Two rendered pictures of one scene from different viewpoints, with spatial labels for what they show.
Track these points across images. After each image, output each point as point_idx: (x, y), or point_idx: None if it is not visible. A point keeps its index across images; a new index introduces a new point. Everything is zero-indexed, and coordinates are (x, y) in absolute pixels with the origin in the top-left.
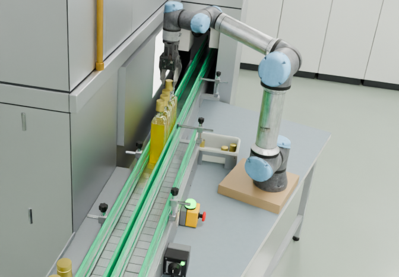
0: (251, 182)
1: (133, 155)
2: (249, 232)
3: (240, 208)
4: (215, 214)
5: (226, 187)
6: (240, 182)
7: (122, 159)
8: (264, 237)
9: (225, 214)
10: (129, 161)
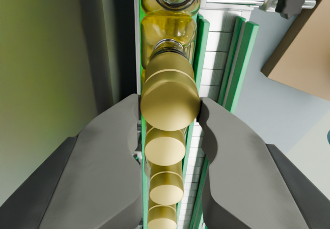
0: (329, 59)
1: (99, 1)
2: (284, 137)
3: (287, 99)
4: (249, 117)
5: (279, 82)
6: (308, 62)
7: (99, 98)
8: (298, 140)
9: (261, 115)
10: (102, 35)
